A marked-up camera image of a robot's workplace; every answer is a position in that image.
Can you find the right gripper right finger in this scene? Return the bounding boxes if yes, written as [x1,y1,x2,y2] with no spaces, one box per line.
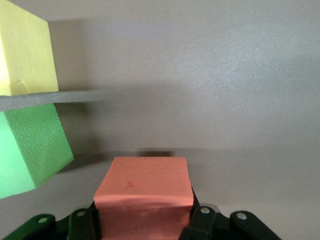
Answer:
[179,187,285,240]

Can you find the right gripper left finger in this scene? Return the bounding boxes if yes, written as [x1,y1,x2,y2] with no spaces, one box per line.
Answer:
[3,202,103,240]

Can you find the orange foam block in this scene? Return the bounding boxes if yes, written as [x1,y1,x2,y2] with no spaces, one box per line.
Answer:
[93,156,195,240]

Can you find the green foam block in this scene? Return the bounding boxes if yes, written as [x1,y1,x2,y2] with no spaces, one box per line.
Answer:
[0,103,75,200]

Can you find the yellow foam block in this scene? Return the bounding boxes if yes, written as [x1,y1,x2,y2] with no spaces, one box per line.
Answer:
[0,0,60,97]

